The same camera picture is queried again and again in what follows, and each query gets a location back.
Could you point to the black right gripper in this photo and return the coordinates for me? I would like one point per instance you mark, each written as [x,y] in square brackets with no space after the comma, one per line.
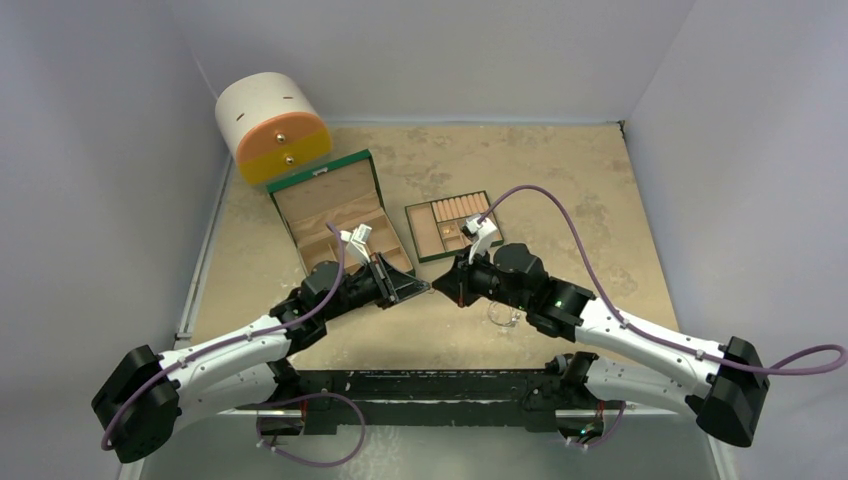
[470,281]

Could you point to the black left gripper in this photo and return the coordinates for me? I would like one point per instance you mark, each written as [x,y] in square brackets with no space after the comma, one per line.
[393,285]

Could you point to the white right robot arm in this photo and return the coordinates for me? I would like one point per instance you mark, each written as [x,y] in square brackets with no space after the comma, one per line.
[715,384]

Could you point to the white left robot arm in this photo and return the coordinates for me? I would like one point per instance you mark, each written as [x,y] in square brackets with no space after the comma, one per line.
[149,395]

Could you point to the green jewelry tray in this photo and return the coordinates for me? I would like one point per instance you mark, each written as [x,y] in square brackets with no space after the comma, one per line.
[427,219]

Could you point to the green jewelry box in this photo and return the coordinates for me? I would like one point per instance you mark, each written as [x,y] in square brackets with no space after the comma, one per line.
[319,202]

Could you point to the white cylindrical drawer cabinet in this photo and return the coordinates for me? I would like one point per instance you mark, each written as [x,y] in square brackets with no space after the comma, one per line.
[270,127]

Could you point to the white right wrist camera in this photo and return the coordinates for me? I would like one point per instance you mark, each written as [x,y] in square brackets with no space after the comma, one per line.
[482,233]

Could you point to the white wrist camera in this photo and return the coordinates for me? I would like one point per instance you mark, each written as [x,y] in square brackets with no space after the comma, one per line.
[482,233]
[355,243]

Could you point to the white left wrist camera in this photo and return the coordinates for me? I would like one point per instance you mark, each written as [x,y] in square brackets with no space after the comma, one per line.
[355,243]

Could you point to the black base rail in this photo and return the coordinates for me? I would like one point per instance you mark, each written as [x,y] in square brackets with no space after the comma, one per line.
[536,400]

